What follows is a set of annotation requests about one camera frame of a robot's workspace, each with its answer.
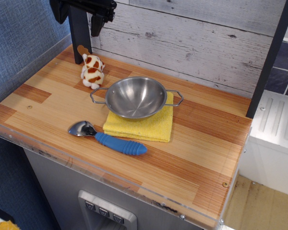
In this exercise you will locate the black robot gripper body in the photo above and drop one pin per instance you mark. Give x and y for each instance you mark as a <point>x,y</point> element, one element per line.
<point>102,7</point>

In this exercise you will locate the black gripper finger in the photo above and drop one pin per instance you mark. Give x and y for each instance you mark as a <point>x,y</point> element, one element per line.
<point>97,22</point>
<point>60,10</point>

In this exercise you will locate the brown spotted plush animal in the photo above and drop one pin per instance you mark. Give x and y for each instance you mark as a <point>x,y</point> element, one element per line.
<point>92,71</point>

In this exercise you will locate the yellow folded cloth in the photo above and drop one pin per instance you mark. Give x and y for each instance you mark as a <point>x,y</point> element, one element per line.
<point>155,128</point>

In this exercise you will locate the clear acrylic edge guard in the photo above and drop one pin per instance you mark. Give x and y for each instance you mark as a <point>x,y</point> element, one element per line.
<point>189,177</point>

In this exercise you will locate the grey dispenser button panel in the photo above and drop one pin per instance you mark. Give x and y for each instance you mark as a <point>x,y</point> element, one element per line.
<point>100,214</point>

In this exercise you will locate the white ribbed appliance top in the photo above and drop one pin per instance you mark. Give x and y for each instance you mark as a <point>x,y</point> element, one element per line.
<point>270,122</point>

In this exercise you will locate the yellow black object bottom left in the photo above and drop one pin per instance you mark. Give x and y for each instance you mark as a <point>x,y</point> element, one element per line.
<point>8,225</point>

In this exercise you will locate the left dark upright post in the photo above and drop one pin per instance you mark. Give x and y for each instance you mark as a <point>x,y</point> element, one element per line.
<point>79,31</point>

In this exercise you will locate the dark upright post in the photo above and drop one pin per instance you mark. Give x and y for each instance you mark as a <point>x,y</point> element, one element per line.
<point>270,59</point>
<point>79,31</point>

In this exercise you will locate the steel bowl with handles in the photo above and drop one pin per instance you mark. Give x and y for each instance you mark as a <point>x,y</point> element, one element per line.
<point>136,98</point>

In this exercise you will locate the blue handled metal scoop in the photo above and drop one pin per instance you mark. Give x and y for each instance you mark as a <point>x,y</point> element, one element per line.
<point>85,128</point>

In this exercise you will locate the right dark upright post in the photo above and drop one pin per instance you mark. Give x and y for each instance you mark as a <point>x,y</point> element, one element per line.
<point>270,59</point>

